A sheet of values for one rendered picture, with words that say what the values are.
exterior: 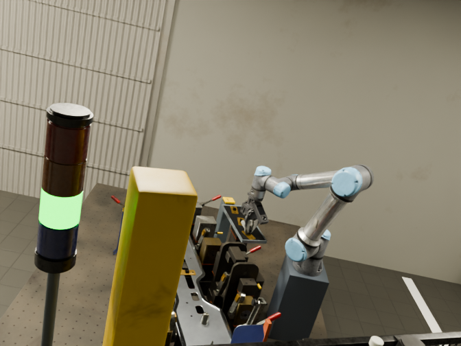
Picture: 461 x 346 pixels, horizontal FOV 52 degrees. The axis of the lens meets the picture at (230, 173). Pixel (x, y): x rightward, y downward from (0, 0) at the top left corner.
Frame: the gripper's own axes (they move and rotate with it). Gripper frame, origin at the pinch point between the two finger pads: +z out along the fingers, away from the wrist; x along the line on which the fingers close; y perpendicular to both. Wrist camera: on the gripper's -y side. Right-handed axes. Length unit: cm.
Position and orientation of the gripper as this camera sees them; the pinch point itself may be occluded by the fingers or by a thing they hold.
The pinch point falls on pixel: (249, 232)
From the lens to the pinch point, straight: 241.9
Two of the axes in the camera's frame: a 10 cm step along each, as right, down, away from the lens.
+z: -2.2, 9.0, 3.7
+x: -8.2, 0.3, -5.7
